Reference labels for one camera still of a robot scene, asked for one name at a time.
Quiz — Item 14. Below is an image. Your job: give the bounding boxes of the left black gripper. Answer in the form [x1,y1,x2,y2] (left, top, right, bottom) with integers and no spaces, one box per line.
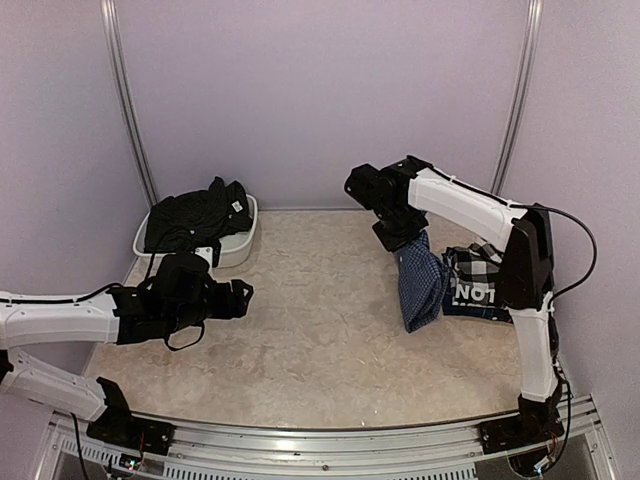
[166,278,253,334]

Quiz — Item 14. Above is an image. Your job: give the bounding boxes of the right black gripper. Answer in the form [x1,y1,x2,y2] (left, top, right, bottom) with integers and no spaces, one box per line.
[372,199,429,252]

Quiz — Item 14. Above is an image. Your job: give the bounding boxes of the blue checked long sleeve shirt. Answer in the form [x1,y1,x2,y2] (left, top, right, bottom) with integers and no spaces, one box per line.
[394,230,449,334]

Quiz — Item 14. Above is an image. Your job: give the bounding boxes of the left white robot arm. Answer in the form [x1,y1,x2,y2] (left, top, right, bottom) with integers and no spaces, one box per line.
[1,253,254,445]

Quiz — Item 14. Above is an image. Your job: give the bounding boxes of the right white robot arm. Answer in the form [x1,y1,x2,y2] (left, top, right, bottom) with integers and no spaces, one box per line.
[344,156,562,444]

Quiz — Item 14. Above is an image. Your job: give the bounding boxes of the white plastic basket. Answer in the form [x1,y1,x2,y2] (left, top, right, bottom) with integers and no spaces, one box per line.
[132,194,259,268]

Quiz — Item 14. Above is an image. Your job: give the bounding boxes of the black white plaid folded shirt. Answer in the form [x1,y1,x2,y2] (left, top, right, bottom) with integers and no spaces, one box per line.
[442,243,513,324]

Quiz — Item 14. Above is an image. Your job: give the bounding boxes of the black striped shirt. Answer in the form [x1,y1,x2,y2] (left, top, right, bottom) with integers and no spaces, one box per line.
[144,177,253,253]

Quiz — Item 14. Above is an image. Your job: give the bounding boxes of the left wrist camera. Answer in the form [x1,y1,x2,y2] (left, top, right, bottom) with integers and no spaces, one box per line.
[194,239,222,269]

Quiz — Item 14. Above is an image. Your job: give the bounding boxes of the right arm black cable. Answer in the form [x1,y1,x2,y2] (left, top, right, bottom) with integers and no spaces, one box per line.
[544,207,599,301]

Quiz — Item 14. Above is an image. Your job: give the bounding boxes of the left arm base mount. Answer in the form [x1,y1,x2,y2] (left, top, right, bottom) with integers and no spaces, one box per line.
[86,407,175,456]

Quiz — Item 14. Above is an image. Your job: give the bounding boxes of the front aluminium rail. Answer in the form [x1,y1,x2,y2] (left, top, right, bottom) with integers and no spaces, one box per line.
[47,394,616,480]

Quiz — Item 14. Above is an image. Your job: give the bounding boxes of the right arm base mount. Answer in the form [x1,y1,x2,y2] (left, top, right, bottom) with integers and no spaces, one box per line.
[478,409,565,454]

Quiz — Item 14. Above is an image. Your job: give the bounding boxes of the right aluminium frame post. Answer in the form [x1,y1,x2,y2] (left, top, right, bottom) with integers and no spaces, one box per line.
[491,0,544,195]

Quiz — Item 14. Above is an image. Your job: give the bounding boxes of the aluminium frame post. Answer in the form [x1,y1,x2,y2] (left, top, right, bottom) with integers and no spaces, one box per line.
[491,0,544,195]
[99,0,159,207]

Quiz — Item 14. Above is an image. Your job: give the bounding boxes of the left aluminium frame post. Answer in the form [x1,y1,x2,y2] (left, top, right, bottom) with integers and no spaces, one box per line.
[99,0,159,207]

